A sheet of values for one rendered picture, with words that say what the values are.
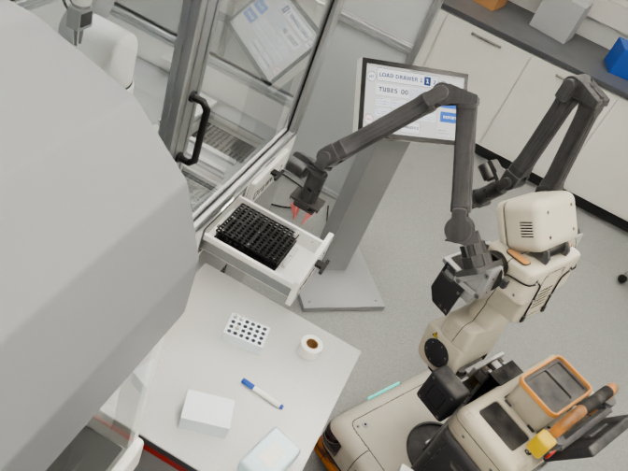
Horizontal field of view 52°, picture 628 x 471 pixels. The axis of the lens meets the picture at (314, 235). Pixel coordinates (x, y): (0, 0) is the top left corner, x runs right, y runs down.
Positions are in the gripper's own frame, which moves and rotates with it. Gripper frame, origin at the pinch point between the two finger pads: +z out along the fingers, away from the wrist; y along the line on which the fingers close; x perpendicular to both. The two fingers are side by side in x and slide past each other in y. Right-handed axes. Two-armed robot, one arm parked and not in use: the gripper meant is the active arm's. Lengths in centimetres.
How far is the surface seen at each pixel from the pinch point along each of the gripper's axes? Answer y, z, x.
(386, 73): -7, -21, 85
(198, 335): -5.9, 22.1, -43.0
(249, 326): 5.4, 18.1, -33.6
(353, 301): 25, 92, 82
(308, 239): 4.7, 9.3, 4.9
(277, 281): 4.9, 10.2, -19.3
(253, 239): -8.9, 7.3, -11.2
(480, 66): 19, 28, 282
